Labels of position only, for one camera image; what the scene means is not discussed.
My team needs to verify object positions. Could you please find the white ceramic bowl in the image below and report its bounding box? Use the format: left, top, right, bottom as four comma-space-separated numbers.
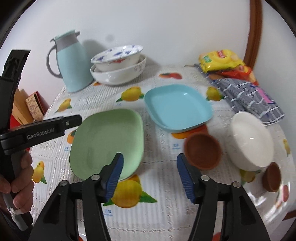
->
225, 111, 274, 172

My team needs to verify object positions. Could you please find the blue square plate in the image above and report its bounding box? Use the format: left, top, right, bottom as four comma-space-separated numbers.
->
144, 84, 213, 133

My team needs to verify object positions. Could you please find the small brown clay bowl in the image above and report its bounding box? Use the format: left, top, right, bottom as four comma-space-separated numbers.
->
262, 162, 281, 192
184, 133, 222, 170

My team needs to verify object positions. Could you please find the orange snack bag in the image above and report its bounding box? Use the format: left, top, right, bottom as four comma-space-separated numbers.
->
217, 65, 259, 86

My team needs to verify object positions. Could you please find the wooden cutting board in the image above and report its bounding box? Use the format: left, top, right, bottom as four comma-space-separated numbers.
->
12, 88, 34, 125

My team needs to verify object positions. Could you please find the left hand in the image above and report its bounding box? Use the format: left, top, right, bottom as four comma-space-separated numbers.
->
1, 151, 34, 214

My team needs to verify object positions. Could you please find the grey checked cloth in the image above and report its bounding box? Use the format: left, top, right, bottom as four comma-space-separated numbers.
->
206, 78, 285, 126

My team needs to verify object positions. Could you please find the light blue thermos jug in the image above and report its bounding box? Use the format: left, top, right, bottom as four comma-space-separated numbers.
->
46, 30, 93, 92

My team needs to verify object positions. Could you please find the fruit print tablecloth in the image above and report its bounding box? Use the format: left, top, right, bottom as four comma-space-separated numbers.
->
30, 63, 293, 241

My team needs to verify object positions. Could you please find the green square plate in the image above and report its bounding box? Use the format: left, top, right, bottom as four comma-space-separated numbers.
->
69, 109, 144, 180

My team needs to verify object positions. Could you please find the yellow chips bag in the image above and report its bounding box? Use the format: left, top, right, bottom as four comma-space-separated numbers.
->
198, 49, 245, 73

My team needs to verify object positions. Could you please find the blue patterned porcelain bowl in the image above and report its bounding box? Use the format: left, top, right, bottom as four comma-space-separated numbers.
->
91, 45, 143, 72

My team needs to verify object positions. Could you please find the brown wooden door frame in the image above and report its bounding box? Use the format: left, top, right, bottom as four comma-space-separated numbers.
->
243, 0, 263, 69

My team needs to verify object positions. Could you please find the large white porcelain bowl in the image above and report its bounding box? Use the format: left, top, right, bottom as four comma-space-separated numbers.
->
90, 54, 147, 85

